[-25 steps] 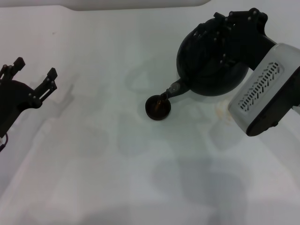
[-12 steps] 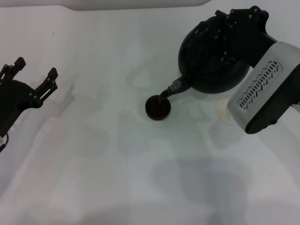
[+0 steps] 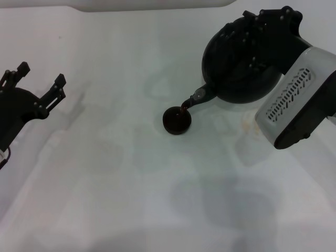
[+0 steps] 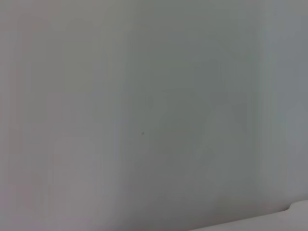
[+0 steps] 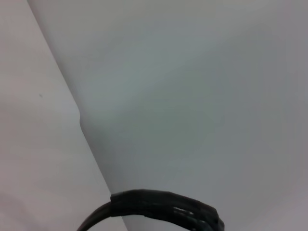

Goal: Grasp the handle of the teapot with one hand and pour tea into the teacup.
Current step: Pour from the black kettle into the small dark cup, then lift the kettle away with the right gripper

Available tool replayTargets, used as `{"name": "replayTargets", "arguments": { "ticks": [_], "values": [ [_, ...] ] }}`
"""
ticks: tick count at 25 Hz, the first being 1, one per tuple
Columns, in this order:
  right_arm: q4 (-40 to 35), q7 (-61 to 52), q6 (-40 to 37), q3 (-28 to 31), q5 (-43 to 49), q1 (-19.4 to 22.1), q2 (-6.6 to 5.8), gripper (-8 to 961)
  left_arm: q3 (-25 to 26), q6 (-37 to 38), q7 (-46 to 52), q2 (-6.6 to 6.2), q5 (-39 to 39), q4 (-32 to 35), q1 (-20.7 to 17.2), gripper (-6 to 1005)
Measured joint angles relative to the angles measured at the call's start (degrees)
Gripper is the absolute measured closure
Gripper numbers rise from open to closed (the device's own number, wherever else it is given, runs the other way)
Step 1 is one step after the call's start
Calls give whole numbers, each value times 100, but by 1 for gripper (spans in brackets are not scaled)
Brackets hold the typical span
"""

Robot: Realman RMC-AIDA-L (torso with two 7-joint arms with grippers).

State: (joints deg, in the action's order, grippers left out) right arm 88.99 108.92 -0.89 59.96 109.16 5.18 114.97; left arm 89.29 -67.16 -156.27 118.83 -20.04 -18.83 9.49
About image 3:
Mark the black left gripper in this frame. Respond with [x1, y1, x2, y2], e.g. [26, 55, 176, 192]
[0, 61, 66, 151]

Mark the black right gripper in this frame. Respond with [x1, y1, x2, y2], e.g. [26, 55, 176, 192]
[223, 7, 313, 76]

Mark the black round teapot with handle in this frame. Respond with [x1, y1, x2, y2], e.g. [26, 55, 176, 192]
[181, 17, 284, 114]

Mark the small dark brown teacup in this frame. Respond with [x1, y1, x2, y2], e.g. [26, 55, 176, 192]
[162, 104, 192, 136]

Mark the thin black left wrist cable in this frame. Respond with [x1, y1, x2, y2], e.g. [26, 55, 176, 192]
[0, 146, 11, 170]

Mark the white vented right wrist camera housing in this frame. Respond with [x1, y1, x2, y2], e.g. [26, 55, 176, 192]
[255, 46, 336, 150]

